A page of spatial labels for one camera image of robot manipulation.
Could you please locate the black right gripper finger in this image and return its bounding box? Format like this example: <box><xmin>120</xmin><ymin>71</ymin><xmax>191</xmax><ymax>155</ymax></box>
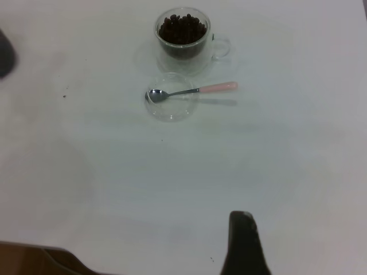
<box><xmin>219</xmin><ymin>211</ymin><xmax>273</xmax><ymax>275</ymax></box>

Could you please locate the metal spoon with pink handle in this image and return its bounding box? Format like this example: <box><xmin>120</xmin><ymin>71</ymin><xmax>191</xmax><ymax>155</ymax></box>
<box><xmin>145</xmin><ymin>81</ymin><xmax>239</xmax><ymax>104</ymax></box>

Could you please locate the dark grey ceramic mug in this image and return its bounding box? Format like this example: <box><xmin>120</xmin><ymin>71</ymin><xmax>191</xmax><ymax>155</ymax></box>
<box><xmin>0</xmin><ymin>28</ymin><xmax>15</xmax><ymax>80</ymax></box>

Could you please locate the dark coffee beans pile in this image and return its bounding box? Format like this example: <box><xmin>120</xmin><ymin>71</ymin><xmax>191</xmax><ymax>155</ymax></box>
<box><xmin>158</xmin><ymin>13</ymin><xmax>208</xmax><ymax>60</ymax></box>

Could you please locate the clear glass saucer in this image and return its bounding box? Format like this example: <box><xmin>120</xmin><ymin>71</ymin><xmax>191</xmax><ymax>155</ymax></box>
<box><xmin>145</xmin><ymin>72</ymin><xmax>201</xmax><ymax>123</ymax></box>

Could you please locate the dark rounded edge panel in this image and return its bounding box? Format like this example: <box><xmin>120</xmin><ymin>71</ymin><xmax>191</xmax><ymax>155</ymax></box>
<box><xmin>0</xmin><ymin>240</ymin><xmax>97</xmax><ymax>275</ymax></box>

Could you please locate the clear double-wall glass cup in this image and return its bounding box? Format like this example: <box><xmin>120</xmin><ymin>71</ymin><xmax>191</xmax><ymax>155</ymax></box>
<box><xmin>154</xmin><ymin>7</ymin><xmax>232</xmax><ymax>77</ymax></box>

